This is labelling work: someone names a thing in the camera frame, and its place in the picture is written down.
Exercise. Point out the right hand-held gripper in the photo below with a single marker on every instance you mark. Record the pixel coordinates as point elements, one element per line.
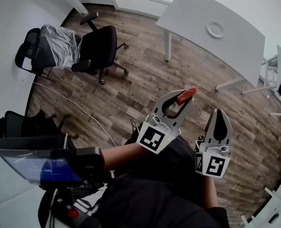
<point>211,160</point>

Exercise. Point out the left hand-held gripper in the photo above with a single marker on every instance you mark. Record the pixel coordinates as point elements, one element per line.
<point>154,136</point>

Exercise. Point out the red block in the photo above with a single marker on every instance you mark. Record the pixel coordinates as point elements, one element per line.
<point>186,95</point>

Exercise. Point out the white round plate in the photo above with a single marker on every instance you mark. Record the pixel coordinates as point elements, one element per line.
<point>215,30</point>

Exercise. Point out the person's right forearm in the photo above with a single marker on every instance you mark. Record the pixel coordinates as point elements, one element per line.
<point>210,191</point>

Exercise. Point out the person's left forearm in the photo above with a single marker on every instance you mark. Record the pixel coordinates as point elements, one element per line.
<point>123,154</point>

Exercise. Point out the black smartphone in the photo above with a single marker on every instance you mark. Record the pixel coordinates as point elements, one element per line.
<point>280,88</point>

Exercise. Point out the person's black clothing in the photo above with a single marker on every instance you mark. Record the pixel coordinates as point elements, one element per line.
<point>154,198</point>

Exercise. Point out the large white table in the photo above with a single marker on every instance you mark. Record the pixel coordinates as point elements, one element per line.
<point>190,15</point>

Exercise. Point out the black office chair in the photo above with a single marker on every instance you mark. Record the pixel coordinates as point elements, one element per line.
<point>99,46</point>

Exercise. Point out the plastic-wrapped black chair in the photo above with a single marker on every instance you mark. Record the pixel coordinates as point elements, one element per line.
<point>57,46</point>

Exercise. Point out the red round button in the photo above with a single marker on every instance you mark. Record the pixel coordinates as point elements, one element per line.
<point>73,213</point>

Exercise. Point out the black equipment stand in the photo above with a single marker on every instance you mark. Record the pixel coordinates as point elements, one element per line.
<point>59,212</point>

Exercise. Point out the black monitor screen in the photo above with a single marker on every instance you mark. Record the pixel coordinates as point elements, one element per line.
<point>23,160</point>

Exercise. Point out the black mesh chair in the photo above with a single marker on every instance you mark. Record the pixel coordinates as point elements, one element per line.
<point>14,125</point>

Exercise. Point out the white rack frame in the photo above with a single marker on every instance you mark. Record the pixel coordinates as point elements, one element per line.
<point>273,196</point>

